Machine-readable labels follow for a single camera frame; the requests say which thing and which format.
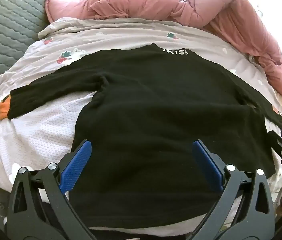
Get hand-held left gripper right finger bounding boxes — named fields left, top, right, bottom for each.
left=192, top=139, right=277, bottom=240

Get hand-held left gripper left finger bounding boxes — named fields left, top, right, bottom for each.
left=6, top=139, right=93, bottom=240

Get black sweater with orange cuffs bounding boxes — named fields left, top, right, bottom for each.
left=0, top=43, right=282, bottom=216

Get person's dark trousers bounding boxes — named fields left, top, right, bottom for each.
left=40, top=200, right=208, bottom=240

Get pale pink printed blanket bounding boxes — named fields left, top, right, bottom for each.
left=0, top=17, right=282, bottom=205

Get pink puffy duvet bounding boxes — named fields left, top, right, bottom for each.
left=45, top=0, right=282, bottom=103

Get grey quilted mattress pad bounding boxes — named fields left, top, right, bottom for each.
left=0, top=0, right=107, bottom=107

